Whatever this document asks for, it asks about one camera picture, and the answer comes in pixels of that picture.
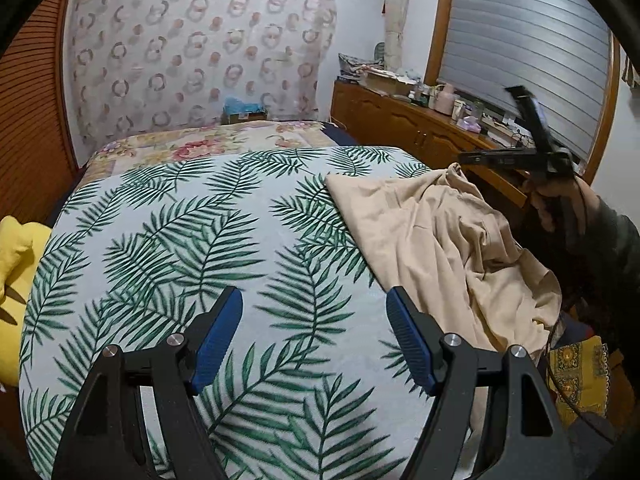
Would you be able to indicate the person right hand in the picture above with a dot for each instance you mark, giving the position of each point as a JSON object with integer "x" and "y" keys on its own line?
{"x": 565, "y": 205}

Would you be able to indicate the circle pattern sheer curtain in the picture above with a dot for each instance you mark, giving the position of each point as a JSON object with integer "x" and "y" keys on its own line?
{"x": 153, "y": 65}

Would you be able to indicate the yellow plush toy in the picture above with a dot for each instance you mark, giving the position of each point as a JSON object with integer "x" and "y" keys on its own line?
{"x": 22, "y": 246}

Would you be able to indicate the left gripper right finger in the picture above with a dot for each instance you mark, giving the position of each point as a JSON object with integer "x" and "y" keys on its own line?
{"x": 521, "y": 436}

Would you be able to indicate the brown louvered wardrobe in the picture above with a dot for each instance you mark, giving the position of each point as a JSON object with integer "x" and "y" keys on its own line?
{"x": 38, "y": 166}

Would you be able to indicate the pink thermos jug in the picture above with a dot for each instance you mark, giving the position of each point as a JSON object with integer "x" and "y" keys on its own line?
{"x": 446, "y": 97}

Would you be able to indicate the palm leaf print quilt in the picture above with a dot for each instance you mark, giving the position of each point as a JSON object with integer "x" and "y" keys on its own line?
{"x": 313, "y": 386}

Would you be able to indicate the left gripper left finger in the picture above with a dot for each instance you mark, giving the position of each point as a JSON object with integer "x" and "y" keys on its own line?
{"x": 105, "y": 435}

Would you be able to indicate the grey window blind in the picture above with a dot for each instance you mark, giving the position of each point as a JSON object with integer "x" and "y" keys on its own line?
{"x": 557, "y": 49}

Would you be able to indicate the floral bed blanket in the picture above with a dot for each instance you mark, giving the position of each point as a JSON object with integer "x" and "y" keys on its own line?
{"x": 150, "y": 149}

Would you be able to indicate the wooden sideboard cabinet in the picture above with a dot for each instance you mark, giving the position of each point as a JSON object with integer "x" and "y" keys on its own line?
{"x": 372, "y": 119}

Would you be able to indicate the beige tied side curtain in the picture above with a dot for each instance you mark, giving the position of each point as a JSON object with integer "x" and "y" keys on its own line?
{"x": 395, "y": 15}

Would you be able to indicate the navy bed sheet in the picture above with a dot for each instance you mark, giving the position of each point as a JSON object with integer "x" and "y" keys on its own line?
{"x": 338, "y": 135}

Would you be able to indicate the peach printed t-shirt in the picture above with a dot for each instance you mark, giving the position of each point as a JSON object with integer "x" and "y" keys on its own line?
{"x": 455, "y": 255}

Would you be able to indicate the purple tissue pack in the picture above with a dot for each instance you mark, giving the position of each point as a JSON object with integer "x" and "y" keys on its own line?
{"x": 469, "y": 124}

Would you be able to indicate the cardboard box blue contents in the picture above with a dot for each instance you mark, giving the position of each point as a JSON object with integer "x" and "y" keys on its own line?
{"x": 236, "y": 111}

